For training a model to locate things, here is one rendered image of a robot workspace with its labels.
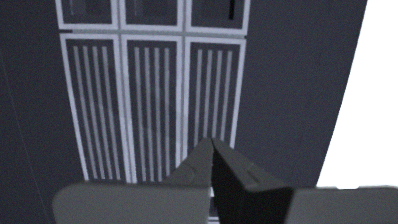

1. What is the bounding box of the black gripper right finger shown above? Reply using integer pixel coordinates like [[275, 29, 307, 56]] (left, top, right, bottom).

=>
[[211, 138, 398, 224]]

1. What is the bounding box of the black server rack frame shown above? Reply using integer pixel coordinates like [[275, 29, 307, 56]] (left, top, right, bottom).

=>
[[0, 0, 368, 224]]

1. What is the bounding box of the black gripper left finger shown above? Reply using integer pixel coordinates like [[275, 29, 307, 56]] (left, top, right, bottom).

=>
[[52, 137, 213, 224]]

